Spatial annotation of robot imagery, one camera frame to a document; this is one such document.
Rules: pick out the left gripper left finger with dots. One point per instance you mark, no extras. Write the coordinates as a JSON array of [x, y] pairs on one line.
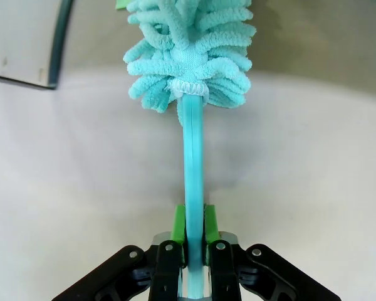
[[166, 269]]

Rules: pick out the green rectangular paper scrap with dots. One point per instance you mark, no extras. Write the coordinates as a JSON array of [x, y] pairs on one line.
[[122, 3]]

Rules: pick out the teal microfibre duster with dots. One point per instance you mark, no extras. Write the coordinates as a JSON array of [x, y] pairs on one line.
[[192, 156]]

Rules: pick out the two-tier wood and black shelf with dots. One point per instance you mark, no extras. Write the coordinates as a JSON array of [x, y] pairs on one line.
[[18, 37]]

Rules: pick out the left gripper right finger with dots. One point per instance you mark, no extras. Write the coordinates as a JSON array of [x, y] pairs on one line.
[[222, 269]]

